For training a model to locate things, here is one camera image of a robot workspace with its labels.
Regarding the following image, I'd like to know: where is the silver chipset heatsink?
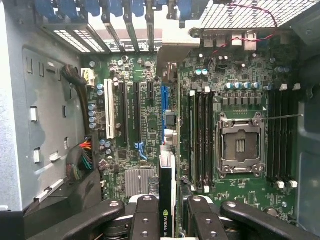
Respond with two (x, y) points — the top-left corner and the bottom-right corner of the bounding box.
(124, 168), (156, 197)

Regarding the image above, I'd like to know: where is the green motherboard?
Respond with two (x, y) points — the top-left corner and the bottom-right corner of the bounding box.
(81, 29), (301, 240)

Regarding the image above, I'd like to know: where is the black plastic bay box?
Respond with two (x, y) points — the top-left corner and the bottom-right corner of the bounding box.
(23, 169), (104, 236)

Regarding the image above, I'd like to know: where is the black RAM slot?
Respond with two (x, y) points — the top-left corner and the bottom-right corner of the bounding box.
(209, 86), (217, 191)
(202, 86), (210, 194)
(283, 83), (292, 189)
(291, 83), (300, 189)
(268, 84), (277, 187)
(276, 83), (285, 189)
(196, 86), (204, 193)

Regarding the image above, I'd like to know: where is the dark installed RAM stick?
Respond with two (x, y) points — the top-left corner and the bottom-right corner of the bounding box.
(188, 89), (197, 191)

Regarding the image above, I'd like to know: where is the metal CPU socket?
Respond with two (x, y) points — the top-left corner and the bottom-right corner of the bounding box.
(216, 111), (267, 180)

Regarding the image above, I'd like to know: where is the long black expansion slot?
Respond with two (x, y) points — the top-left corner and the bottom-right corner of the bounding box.
(118, 81), (129, 146)
(133, 81), (143, 146)

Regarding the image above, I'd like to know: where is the white expansion slot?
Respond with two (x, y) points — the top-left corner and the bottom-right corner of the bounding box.
(104, 78), (117, 140)

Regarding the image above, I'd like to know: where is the blue expansion slot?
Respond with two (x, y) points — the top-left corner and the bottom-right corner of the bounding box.
(161, 84), (172, 146)

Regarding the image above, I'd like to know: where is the black open PC case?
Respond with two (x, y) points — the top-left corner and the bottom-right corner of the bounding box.
(0, 0), (320, 240)

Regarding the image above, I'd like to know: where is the short black expansion slot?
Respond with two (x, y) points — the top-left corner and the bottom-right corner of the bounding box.
(146, 81), (155, 100)

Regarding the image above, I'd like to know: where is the thin metal locking lever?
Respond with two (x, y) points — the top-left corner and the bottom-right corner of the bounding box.
(264, 113), (305, 121)

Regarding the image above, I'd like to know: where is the thick black power cable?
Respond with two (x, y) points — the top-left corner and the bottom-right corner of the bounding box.
(61, 64), (100, 141)

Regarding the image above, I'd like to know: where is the red and black fan wire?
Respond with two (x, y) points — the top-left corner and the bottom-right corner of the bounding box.
(211, 2), (280, 55)

